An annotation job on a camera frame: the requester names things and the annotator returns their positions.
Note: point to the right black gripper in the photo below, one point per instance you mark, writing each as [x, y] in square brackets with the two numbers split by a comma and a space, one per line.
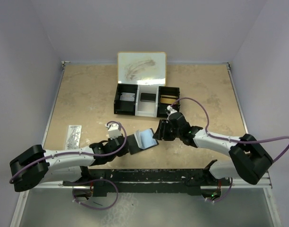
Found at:
[161, 133]

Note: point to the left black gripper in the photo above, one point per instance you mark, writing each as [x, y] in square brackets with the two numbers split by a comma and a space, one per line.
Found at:
[124, 152]

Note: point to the black leather card holder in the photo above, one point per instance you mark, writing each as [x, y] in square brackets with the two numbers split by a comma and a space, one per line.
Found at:
[141, 140]

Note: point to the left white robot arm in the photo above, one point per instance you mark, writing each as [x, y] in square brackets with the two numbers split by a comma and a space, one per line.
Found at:
[37, 165]

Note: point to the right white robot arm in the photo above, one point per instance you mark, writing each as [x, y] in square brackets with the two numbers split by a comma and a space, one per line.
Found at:
[249, 160]

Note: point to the gold card in tray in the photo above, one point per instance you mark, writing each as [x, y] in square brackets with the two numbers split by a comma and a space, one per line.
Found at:
[166, 99]

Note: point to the silver card in tray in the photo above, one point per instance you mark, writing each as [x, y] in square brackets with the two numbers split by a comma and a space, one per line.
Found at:
[130, 97]

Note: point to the black and white compartment tray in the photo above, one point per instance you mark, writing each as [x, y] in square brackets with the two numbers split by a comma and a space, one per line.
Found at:
[144, 109]

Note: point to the clear plastic packet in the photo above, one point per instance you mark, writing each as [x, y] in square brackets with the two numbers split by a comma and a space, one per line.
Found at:
[73, 137]

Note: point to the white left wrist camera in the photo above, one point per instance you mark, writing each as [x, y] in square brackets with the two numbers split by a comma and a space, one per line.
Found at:
[114, 130]

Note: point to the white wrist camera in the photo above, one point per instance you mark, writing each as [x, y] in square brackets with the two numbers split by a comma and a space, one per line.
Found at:
[114, 130]
[170, 110]

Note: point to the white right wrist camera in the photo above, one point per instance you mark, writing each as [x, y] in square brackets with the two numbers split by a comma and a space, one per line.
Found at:
[170, 110]

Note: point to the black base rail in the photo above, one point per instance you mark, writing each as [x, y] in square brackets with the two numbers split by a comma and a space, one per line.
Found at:
[186, 181]

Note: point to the white board with wooden frame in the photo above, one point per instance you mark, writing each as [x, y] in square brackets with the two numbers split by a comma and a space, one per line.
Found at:
[142, 68]

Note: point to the aluminium table frame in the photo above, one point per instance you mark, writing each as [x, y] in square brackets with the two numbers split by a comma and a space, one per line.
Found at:
[85, 97]

